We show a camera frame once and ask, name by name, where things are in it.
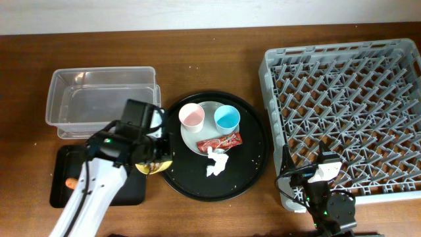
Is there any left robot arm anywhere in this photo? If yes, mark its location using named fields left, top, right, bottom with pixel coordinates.
left=50, top=99, right=172, bottom=236

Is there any orange carrot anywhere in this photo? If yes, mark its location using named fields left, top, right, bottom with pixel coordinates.
left=65, top=178, right=78, bottom=190

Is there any clear plastic storage bin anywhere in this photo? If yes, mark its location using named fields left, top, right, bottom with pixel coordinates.
left=45, top=66, right=161, bottom=140

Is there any black rectangular tray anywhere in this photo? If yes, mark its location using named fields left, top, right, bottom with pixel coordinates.
left=49, top=145, right=146, bottom=208

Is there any black round tray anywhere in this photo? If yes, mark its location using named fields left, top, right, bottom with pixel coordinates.
left=163, top=91, right=270, bottom=201

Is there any blue cup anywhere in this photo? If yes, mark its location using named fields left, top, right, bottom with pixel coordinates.
left=214, top=105, right=241, bottom=135

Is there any grey dishwasher rack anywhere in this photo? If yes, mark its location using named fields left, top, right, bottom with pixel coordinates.
left=259, top=39, right=420, bottom=204

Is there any light grey plate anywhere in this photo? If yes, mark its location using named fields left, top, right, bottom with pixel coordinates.
left=181, top=101, right=239, bottom=156

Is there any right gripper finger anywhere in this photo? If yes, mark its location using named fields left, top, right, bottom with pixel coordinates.
left=281, top=144, right=295, bottom=176
left=318, top=140, right=339, bottom=164

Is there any white tissue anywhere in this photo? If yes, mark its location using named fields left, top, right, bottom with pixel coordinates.
left=207, top=147, right=229, bottom=177

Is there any red snack wrapper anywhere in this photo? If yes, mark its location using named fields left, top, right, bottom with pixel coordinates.
left=196, top=132, right=243, bottom=153

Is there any yellow bowl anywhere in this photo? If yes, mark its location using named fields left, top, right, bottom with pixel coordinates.
left=136, top=161, right=172, bottom=175

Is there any pink cup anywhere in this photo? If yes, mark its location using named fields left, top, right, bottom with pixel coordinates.
left=178, top=103, right=205, bottom=133

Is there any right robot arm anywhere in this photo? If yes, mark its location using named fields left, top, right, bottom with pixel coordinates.
left=276, top=142, right=357, bottom=236

